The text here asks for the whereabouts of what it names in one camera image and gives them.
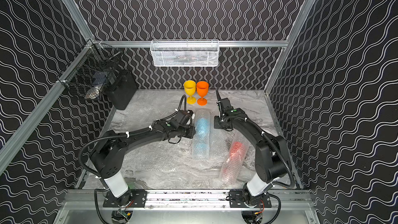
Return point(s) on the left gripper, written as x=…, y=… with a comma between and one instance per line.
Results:
x=189, y=131

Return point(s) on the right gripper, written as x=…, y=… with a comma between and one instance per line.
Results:
x=216, y=124

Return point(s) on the blue wine glass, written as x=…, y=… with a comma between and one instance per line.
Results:
x=208, y=142

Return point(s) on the orange wine glass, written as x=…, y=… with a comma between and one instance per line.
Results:
x=202, y=90

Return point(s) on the yellow wine glass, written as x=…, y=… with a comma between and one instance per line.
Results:
x=190, y=89

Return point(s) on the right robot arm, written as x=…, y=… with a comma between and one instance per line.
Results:
x=272, y=163

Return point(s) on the wrapped red wine glass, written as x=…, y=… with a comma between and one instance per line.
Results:
x=230, y=169

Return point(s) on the black box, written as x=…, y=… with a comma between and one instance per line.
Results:
x=122, y=90

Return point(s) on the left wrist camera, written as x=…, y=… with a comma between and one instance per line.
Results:
x=183, y=118

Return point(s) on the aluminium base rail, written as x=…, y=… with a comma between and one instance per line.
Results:
x=216, y=200

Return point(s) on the black wire basket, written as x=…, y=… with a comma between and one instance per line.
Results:
x=92, y=72

